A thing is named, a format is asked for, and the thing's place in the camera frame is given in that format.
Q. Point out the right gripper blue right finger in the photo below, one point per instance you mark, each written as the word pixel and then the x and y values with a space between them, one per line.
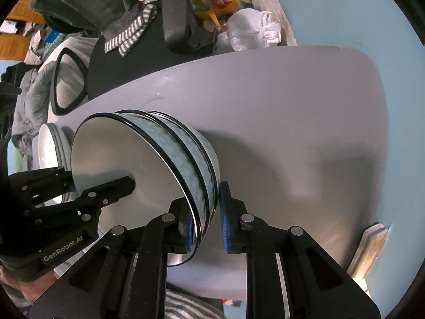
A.
pixel 231 210

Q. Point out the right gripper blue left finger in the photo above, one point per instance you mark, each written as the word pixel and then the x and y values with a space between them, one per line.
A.
pixel 182 234

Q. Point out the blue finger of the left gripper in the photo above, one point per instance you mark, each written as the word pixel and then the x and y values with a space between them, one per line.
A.
pixel 44 184
pixel 95 198

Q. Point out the white ribbed bowl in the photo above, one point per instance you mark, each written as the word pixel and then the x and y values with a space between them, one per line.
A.
pixel 53 147

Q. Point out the white plate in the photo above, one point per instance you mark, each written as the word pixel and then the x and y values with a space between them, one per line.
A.
pixel 168 141
pixel 155 158
pixel 200 149

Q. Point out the white plate top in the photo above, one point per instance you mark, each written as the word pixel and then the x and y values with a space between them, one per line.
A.
pixel 168 141

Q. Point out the person's left hand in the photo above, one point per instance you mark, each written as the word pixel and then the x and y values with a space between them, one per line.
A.
pixel 24 294

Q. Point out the striped grey white cloth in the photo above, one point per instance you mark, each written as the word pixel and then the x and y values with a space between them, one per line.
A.
pixel 179 305

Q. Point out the grey puffy blanket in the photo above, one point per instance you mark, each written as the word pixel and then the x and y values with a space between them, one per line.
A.
pixel 31 111

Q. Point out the orange wooden cabinet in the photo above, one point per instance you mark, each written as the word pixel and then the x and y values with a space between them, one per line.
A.
pixel 14 37

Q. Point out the black office chair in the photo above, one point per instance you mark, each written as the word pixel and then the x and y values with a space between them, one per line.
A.
pixel 84 71

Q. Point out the white tied plastic bag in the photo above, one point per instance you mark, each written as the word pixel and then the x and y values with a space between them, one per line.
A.
pixel 248 29

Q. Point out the wooden board by wall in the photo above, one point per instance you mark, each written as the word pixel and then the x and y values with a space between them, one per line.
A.
pixel 371 244

